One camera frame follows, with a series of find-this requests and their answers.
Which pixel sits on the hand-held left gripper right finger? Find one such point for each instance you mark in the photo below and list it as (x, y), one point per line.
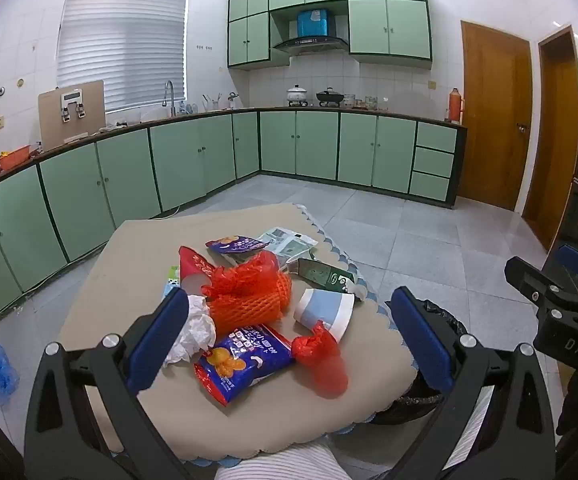
(421, 340)

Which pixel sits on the small purple snack packet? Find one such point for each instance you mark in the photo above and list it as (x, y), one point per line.
(236, 244)

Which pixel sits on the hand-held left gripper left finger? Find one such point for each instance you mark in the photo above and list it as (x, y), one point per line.
(159, 340)

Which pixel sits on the round wooden table with cloth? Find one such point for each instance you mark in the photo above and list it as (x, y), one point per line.
(129, 260)

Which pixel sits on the small green white wrapper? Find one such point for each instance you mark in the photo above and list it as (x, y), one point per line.
(171, 282)

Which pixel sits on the white tissue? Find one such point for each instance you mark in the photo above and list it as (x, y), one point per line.
(194, 330)

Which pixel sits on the orange basin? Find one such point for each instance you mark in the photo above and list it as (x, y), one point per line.
(14, 157)

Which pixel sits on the row of glass jars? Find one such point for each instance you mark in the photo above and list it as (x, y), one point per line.
(366, 102)

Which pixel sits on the blue cookie snack packet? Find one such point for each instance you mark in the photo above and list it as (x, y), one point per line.
(254, 360)

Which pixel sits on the trash bin with black liner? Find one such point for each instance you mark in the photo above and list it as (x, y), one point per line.
(409, 405)

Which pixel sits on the dark green carton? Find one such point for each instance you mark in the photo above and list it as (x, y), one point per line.
(319, 272)

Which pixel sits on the red plastic bag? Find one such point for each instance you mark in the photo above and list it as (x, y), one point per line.
(326, 365)

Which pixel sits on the utensil holder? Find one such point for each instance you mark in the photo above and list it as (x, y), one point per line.
(211, 104)

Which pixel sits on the red thermos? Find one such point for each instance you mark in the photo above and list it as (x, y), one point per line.
(456, 107)

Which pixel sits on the black wok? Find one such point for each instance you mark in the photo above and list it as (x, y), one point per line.
(329, 96)

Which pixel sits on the long green base cabinet run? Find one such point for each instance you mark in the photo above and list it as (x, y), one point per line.
(69, 195)

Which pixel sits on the green and white packet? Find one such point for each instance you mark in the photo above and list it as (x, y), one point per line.
(289, 245)

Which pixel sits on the red and white wrapper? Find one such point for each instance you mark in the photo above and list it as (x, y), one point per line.
(244, 272)

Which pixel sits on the white cooking pot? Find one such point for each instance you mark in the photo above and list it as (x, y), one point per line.
(297, 96)

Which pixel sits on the green wall cabinets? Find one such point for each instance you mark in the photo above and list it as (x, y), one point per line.
(369, 20)

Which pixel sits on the red snack packet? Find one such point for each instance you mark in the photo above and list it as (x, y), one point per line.
(194, 262)

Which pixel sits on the metal faucet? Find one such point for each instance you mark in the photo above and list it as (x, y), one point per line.
(170, 92)

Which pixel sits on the green base cabinets with drawers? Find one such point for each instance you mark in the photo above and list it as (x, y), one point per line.
(319, 145)

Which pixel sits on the orange foam net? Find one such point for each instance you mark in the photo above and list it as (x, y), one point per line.
(249, 310)

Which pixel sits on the blue and white paper cup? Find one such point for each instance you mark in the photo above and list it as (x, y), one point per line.
(326, 310)

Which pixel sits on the white window blind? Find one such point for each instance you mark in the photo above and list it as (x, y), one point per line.
(119, 45)

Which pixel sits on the plain wooden door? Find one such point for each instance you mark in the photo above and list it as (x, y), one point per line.
(554, 150)

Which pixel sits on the range hood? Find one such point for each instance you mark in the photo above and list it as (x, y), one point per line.
(311, 44)

